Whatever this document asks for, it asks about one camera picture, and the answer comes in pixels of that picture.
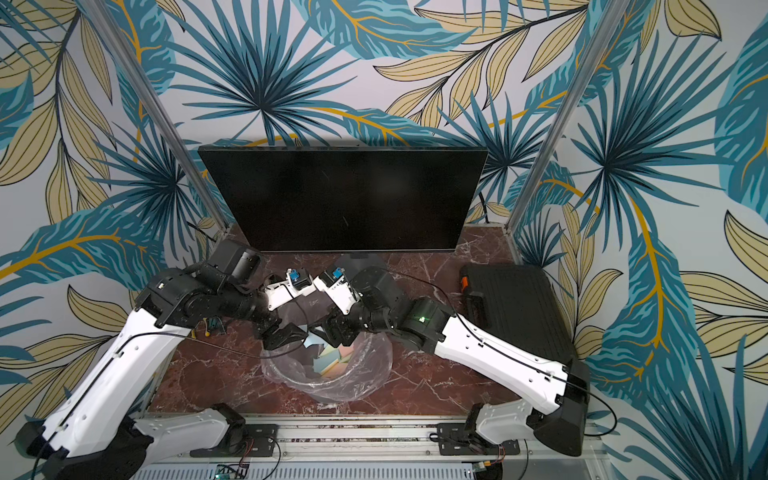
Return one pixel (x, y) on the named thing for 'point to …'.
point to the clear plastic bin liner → (318, 371)
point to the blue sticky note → (320, 364)
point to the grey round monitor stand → (360, 262)
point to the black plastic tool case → (520, 304)
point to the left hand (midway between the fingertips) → (293, 321)
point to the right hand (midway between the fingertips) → (318, 317)
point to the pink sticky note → (345, 350)
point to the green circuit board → (221, 477)
